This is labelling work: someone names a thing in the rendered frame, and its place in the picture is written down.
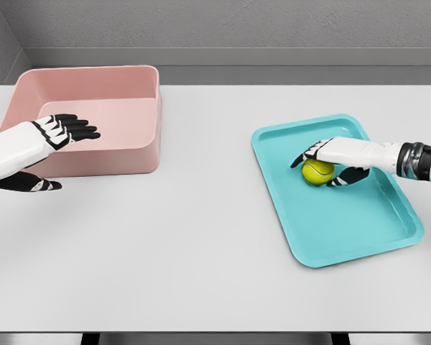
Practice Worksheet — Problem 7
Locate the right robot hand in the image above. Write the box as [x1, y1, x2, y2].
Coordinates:
[289, 137, 376, 188]

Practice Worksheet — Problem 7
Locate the pink basket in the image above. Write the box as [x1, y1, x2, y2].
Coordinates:
[0, 65, 164, 179]

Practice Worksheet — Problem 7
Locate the blue tray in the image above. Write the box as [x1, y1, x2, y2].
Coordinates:
[251, 114, 425, 270]

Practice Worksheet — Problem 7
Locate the yellow tennis ball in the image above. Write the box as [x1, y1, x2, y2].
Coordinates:
[301, 159, 335, 187]

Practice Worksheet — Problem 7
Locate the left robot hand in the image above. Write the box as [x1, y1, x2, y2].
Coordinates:
[0, 114, 101, 193]

